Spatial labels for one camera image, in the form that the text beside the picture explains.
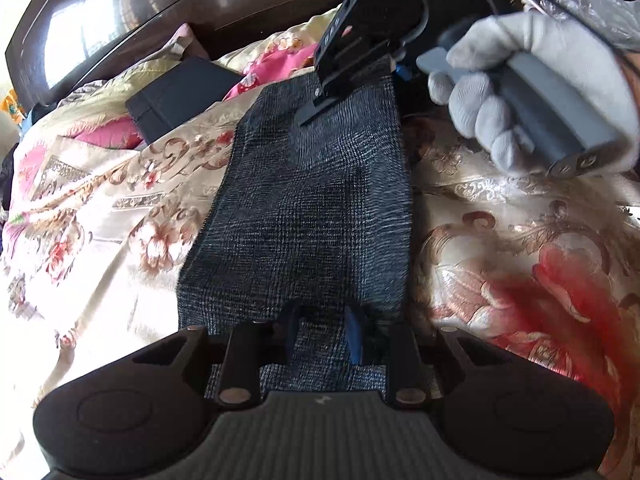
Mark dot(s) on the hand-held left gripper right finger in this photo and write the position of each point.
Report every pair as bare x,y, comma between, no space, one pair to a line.
355,335

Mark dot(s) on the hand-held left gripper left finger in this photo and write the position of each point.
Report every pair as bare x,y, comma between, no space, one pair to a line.
289,327

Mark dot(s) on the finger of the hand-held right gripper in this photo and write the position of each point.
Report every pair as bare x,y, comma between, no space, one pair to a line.
320,110
404,70

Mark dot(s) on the dark grey checked pants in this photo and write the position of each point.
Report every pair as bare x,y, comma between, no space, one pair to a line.
300,210

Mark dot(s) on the person's right hand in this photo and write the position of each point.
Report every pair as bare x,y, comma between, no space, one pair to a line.
575,45

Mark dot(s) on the pink floral quilt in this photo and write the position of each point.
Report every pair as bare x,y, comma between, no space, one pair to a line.
270,67

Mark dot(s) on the black box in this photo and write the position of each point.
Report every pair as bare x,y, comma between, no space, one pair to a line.
185,92

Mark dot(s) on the floral satin bedspread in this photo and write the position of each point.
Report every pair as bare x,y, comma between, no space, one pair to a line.
500,240

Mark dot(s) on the clear plastic wrap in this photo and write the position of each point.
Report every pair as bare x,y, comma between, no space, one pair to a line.
590,0

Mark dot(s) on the dark wooden headboard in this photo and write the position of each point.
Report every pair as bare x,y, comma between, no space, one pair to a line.
150,5

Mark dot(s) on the yellow packet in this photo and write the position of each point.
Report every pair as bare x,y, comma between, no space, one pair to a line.
7,102

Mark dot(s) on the dark clothes pile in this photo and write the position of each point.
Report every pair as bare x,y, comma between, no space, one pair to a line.
5,180

